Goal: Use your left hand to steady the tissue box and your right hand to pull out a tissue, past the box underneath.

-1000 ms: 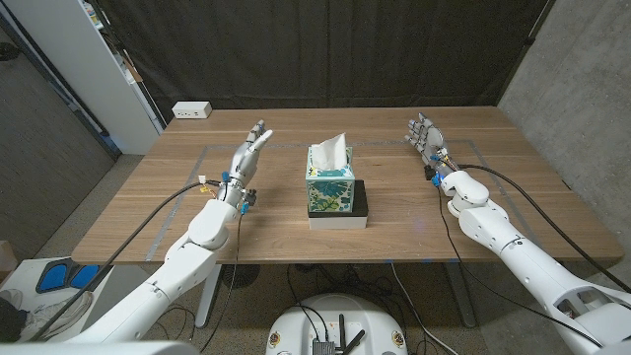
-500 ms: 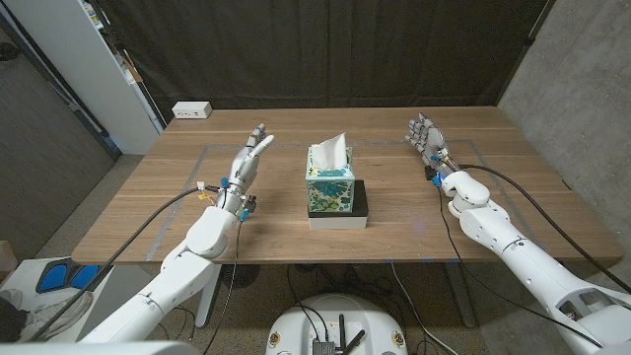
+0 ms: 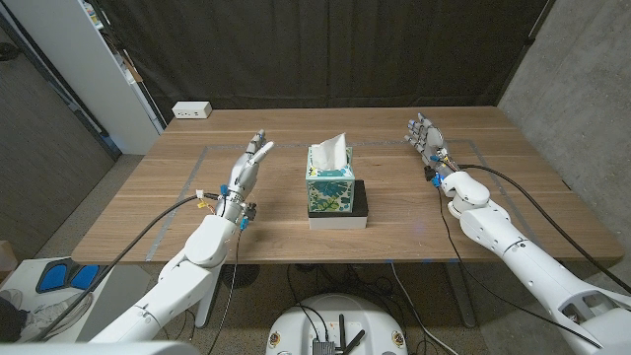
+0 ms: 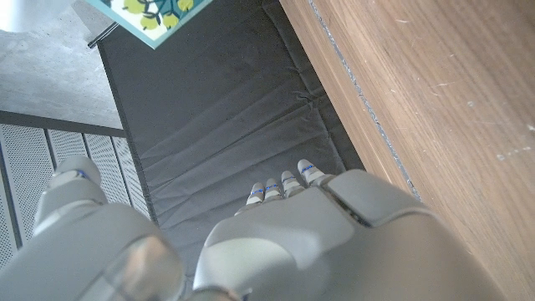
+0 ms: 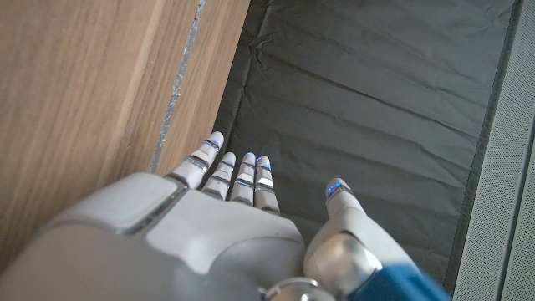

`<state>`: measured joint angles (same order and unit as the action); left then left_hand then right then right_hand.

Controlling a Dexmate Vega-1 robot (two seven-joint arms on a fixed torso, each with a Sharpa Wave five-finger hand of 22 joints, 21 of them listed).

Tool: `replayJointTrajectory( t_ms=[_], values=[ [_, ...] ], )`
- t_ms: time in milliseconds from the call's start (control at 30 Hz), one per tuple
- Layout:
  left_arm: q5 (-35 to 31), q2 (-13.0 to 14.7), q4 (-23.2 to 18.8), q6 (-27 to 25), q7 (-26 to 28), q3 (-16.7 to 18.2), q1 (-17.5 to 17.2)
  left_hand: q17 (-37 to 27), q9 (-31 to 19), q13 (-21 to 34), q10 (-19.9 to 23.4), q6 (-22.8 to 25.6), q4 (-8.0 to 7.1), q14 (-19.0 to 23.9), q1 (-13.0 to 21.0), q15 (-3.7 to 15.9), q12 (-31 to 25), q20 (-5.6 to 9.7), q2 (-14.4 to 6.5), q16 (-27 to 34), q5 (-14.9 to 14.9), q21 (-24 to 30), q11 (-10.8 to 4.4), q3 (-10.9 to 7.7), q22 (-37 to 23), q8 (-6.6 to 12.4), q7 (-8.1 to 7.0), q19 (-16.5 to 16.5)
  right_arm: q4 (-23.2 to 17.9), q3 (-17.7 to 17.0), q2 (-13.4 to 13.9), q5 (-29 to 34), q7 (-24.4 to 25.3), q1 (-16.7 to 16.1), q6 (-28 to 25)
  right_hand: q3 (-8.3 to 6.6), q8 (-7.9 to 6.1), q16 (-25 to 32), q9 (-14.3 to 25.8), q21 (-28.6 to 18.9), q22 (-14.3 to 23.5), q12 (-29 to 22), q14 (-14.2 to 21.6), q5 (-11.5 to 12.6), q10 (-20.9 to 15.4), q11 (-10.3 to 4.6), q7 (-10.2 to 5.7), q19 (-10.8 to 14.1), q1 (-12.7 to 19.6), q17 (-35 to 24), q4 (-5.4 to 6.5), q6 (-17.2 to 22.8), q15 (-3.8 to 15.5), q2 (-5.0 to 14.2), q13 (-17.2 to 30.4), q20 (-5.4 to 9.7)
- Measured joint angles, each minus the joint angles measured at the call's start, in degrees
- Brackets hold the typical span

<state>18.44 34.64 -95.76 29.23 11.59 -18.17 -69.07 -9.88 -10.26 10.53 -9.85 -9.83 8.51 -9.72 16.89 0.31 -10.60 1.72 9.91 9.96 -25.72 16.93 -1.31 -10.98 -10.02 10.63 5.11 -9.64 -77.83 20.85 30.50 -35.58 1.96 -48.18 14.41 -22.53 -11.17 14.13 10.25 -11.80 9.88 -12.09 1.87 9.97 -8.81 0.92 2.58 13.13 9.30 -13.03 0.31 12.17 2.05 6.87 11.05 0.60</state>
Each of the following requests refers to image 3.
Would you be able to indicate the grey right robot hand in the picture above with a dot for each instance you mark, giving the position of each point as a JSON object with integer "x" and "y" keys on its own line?
{"x": 433, "y": 140}

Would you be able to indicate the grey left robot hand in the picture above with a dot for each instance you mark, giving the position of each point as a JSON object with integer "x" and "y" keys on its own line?
{"x": 244, "y": 172}

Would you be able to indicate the teal floral tissue box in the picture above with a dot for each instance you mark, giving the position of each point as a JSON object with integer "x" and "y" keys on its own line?
{"x": 328, "y": 194}

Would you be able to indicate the white tissue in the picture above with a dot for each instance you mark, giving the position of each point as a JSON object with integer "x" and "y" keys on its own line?
{"x": 329, "y": 150}

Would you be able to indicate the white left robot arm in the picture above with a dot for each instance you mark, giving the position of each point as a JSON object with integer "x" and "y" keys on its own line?
{"x": 197, "y": 256}

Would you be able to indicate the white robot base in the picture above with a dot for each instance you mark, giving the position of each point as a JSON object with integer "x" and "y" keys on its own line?
{"x": 340, "y": 308}

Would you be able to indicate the black and white box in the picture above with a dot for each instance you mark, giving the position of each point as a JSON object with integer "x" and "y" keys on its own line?
{"x": 340, "y": 222}

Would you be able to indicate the brown cardboard box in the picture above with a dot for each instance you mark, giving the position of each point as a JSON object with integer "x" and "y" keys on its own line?
{"x": 6, "y": 259}

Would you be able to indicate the blue left wrist plug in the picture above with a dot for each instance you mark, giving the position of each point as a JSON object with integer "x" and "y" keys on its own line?
{"x": 243, "y": 223}

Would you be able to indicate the white power strip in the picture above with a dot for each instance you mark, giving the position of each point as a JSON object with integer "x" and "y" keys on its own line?
{"x": 191, "y": 110}

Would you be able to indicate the black round slatted disc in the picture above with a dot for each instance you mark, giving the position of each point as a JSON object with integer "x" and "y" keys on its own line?
{"x": 246, "y": 276}

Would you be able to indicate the black backdrop stand pole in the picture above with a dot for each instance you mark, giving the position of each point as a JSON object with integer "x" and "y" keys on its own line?
{"x": 530, "y": 40}

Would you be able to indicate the black curtain backdrop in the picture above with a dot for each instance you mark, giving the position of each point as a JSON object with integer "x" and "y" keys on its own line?
{"x": 320, "y": 49}

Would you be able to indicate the white table leg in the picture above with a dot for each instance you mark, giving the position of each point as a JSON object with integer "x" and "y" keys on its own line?
{"x": 204, "y": 315}

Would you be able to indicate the grey table leg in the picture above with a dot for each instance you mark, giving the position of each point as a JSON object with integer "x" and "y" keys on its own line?
{"x": 461, "y": 296}

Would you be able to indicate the blue foot pedal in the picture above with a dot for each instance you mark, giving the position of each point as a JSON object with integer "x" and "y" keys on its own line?
{"x": 85, "y": 277}
{"x": 53, "y": 277}

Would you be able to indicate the black router with antennas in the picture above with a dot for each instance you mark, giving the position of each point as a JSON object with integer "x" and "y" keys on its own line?
{"x": 323, "y": 347}

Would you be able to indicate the white storage cabinet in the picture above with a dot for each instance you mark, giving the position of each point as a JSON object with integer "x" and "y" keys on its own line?
{"x": 84, "y": 64}

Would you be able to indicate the grey white sneaker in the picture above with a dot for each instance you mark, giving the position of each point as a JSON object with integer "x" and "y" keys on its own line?
{"x": 54, "y": 315}
{"x": 10, "y": 297}

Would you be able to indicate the dark trouser leg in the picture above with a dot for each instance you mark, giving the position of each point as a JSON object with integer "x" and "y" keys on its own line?
{"x": 11, "y": 323}

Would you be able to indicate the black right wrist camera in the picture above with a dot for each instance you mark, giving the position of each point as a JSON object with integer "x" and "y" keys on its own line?
{"x": 430, "y": 173}

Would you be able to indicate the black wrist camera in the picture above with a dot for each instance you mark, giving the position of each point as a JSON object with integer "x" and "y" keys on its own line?
{"x": 251, "y": 211}
{"x": 430, "y": 173}

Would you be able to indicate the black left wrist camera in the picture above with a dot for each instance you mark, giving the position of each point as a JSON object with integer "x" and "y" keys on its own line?
{"x": 251, "y": 211}

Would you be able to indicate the black frame rail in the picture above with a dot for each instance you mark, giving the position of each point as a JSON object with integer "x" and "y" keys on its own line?
{"x": 112, "y": 149}

